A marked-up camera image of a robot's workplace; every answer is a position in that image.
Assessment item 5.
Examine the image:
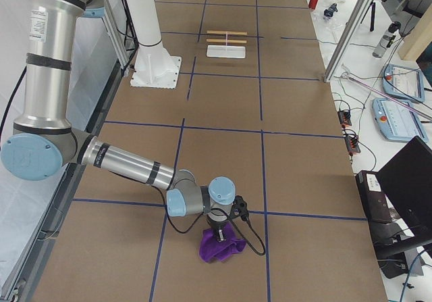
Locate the black computer monitor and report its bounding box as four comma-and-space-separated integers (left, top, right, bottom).
375, 136, 431, 259

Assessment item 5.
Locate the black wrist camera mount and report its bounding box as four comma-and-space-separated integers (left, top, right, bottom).
230, 195, 249, 222

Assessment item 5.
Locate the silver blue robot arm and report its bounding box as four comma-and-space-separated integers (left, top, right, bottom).
1, 0, 236, 242

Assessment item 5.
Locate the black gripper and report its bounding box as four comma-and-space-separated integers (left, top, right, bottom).
207, 210, 230, 242

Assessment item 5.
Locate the white wooden towel rack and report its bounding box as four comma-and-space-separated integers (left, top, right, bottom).
206, 30, 248, 59

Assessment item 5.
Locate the aluminium frame post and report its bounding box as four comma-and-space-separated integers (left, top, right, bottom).
323, 0, 372, 82

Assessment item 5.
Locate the blue teach pendant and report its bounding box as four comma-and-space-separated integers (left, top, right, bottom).
382, 64, 425, 103
372, 98, 429, 143

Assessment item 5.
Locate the black box with label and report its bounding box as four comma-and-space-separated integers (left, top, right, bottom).
355, 170, 393, 224

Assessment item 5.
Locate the purple microfiber towel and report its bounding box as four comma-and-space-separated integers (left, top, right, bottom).
199, 224, 246, 263

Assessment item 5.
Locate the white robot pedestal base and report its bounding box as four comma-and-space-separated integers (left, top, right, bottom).
126, 0, 182, 89

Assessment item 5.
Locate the orange black connector strip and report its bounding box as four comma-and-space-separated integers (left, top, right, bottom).
337, 109, 361, 157

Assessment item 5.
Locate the black blue handheld tool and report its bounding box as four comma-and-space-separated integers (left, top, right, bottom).
323, 3, 338, 19

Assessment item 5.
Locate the upper blue teach pendant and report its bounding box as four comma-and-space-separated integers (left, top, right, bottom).
382, 64, 425, 103

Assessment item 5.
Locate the lower blue teach pendant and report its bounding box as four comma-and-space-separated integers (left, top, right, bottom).
372, 98, 429, 143

